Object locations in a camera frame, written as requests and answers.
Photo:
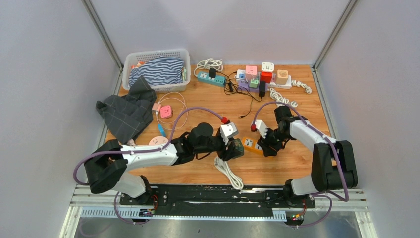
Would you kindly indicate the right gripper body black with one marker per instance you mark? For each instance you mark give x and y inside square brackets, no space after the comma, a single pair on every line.
[274,139]

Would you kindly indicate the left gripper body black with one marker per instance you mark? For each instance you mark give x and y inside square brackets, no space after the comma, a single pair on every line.
[216,144]

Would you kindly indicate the orange power strip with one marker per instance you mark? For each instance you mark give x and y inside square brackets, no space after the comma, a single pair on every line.
[251,145]

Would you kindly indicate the dark green cube socket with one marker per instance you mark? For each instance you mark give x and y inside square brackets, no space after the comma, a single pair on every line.
[236,149]

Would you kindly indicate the round pink power strip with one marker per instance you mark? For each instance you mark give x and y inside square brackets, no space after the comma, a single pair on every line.
[158,140]

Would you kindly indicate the blue cube socket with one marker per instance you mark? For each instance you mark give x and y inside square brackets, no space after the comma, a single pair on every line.
[162,130]

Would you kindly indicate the pink cube adapter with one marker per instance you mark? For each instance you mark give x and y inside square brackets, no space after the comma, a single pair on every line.
[166,112]

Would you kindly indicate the light pink usb charger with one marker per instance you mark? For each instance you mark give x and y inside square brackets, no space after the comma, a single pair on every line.
[156,108]

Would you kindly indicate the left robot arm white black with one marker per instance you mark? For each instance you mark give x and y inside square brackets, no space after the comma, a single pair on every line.
[109,166]

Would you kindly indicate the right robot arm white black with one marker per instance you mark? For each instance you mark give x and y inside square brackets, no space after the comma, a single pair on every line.
[333,168]

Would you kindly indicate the red cube socket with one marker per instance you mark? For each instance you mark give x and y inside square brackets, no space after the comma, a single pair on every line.
[266,77]

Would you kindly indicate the tan cube socket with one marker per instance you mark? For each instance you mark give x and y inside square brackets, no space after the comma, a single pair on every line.
[282,77]

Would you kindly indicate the pink cube socket back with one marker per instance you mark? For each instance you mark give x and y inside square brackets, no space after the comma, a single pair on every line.
[250,72]

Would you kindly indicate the white cube socket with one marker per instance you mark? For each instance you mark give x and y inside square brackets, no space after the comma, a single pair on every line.
[267,67]

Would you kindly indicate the black power adapter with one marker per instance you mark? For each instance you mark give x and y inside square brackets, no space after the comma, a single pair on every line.
[262,89]

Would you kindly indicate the green small adapter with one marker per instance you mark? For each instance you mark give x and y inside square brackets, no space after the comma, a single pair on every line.
[253,83]

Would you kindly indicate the teal power strip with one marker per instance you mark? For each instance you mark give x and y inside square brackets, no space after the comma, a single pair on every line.
[216,81]

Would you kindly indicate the purple power strip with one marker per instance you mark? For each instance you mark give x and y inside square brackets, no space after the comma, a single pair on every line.
[245,87]

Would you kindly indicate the white long power strip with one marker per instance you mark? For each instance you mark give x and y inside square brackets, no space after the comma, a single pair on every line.
[272,84]

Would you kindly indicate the black charger on teal strip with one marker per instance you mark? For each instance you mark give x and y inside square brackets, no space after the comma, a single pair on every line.
[212,73]

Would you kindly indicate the white plastic basket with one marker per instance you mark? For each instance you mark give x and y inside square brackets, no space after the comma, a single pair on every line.
[135,60]

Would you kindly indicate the blue white striped cloth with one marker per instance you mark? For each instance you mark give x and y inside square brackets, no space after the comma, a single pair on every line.
[159,71]

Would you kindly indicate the dark grey checked cloth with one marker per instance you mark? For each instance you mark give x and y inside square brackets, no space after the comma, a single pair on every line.
[127,116]

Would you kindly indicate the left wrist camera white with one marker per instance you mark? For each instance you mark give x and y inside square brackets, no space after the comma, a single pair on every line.
[227,130]

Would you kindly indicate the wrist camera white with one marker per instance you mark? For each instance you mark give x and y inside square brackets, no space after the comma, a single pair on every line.
[227,130]
[260,127]

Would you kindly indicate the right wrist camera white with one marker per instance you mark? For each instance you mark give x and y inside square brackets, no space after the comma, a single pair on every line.
[260,127]

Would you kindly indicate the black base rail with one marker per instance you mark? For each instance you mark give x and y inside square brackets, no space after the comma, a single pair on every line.
[217,200]

